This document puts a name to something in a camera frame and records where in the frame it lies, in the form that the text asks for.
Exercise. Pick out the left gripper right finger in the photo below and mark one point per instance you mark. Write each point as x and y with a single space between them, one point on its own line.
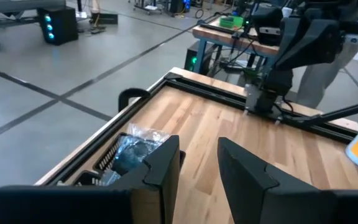
244 186

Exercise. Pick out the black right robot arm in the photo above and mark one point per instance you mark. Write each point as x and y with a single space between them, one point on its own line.
309 40

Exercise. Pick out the person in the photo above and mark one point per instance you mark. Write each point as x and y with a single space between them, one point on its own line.
322 77

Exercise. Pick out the grey metal side table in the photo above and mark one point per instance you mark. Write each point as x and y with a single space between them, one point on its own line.
228 38

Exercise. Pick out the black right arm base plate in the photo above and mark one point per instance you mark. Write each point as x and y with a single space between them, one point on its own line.
263 99

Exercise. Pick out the grey rolling cart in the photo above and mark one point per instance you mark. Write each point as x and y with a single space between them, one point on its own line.
149 7

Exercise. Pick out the black computer tower green LED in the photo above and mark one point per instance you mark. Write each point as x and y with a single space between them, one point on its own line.
190 59

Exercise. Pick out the black table clamp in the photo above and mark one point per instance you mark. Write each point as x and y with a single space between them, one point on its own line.
132 95

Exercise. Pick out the black slotted plastic basket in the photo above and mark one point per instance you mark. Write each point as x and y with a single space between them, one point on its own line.
87 179
107 157

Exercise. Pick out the black computer tower with LEDs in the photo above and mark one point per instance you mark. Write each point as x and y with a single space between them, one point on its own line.
62 25

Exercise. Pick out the black floor box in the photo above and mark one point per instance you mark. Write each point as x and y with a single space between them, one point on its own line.
106 18

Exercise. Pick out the blue metal post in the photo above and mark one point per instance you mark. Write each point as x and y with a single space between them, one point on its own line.
200 56

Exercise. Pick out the green plastic box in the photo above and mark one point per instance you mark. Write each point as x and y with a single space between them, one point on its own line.
231 21

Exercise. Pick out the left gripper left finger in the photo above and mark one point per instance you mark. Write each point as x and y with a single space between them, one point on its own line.
166 168

